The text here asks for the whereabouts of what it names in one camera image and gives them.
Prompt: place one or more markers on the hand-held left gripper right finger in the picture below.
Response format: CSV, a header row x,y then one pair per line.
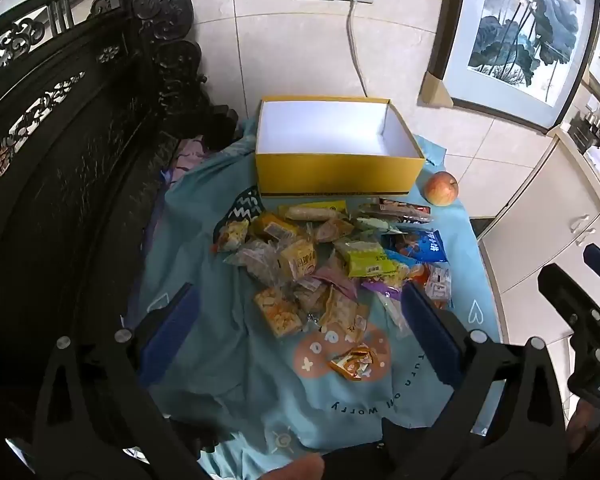
x,y
430,330

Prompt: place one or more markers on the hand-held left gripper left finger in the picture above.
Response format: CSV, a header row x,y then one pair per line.
x,y
172,330

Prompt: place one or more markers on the pile of snack packets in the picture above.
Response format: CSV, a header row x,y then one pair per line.
x,y
305,270

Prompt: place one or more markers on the yellow clear corn packet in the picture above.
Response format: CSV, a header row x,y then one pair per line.
x,y
312,211

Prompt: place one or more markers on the yellow cardboard box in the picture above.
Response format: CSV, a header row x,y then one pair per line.
x,y
330,170

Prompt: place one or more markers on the person's right hand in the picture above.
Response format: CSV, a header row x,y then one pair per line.
x,y
582,425

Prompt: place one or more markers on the white cabinet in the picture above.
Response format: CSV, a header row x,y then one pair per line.
x,y
530,220

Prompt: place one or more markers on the small orange snack packet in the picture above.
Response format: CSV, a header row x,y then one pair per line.
x,y
352,362

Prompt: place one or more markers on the teal printed blanket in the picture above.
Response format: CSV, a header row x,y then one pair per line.
x,y
260,400

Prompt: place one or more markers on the dark desk organizer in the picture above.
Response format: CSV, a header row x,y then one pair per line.
x,y
590,127

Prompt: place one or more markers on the red apple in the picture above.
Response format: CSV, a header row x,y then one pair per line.
x,y
442,189

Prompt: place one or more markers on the purple cloth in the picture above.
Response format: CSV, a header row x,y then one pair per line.
x,y
187,160

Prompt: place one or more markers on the dark carved wooden furniture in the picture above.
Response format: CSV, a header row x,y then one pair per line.
x,y
55,185

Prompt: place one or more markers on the person's leg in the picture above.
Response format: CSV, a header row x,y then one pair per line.
x,y
302,467

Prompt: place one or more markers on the cardboard corner protector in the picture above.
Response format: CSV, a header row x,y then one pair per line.
x,y
435,91

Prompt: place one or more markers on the large framed lotus painting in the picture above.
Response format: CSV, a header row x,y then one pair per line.
x,y
520,25

